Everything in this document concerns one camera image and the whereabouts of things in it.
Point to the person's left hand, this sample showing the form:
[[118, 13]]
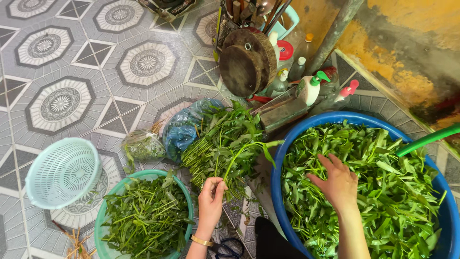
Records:
[[210, 208]]

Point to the person's right hand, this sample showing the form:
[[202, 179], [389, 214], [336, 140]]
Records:
[[339, 189]]

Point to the single water spinach stem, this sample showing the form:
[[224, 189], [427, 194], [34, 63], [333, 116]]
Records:
[[248, 147]]

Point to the heap of picked spinach leaves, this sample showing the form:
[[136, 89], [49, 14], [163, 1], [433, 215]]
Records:
[[391, 201]]

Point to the grey metal cleaver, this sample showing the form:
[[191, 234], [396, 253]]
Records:
[[264, 194]]

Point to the large blue plastic basin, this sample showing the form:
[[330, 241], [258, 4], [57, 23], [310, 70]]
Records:
[[278, 201]]

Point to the heap of trimmed spinach stems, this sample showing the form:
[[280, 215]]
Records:
[[147, 219]]

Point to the bundle of water spinach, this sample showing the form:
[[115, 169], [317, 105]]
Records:
[[224, 144]]

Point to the person's black trousers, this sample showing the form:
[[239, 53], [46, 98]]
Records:
[[275, 241]]

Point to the blue plastic bag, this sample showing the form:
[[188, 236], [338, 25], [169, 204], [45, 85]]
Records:
[[181, 129]]

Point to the clear bottle with pink sprayer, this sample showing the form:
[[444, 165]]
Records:
[[336, 99]]

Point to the clear bag of herbs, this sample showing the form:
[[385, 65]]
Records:
[[143, 145]]

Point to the grey sharpening stone block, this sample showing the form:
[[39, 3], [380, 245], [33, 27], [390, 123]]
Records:
[[284, 114]]

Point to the white bottle with green pump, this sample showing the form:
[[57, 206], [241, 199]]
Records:
[[309, 90]]

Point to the red bristle brush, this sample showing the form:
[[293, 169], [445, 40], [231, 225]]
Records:
[[330, 77]]

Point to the teal plastic basin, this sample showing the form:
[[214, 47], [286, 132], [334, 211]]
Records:
[[99, 230]]

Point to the clear bottle with yellow pump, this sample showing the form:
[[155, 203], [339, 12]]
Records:
[[278, 85]]

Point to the green bottle with white cap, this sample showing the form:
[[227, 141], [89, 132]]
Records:
[[297, 70]]

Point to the loose dry straw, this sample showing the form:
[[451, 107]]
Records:
[[77, 244]]

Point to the small dark round chopping board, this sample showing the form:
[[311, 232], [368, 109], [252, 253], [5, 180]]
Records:
[[239, 70]]

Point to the jar with red lid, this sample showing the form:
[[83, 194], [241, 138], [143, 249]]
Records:
[[285, 52]]

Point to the clear bottle with orange cap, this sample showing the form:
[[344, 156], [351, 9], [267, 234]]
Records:
[[307, 45]]

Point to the grey metal pipe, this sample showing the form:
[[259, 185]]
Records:
[[332, 37]]

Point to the light blue plastic colander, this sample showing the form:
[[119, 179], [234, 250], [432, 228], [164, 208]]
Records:
[[61, 174]]

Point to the large round wooden chopping board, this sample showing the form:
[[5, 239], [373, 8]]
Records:
[[264, 46]]

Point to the teal plastic jug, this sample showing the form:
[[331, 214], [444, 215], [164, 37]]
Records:
[[291, 19]]

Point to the dark printed bag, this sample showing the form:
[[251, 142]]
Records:
[[167, 8]]

